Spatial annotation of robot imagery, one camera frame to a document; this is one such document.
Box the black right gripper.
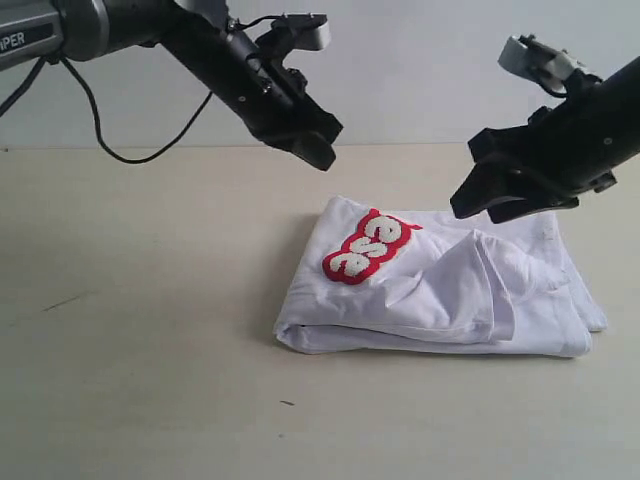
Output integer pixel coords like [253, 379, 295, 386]
[450, 99, 616, 224]

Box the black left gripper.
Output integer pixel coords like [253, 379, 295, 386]
[199, 29, 343, 171]

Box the white t-shirt red Chinese patch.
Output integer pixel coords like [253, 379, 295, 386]
[274, 196, 608, 358]

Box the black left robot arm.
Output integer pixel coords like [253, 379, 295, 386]
[1, 0, 343, 171]

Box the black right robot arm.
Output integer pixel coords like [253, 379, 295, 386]
[450, 60, 639, 224]

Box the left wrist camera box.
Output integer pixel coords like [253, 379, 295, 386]
[271, 13, 332, 51]

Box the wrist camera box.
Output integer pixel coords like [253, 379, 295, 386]
[498, 35, 590, 86]
[271, 13, 332, 51]

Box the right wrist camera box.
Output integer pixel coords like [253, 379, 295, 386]
[498, 35, 590, 86]

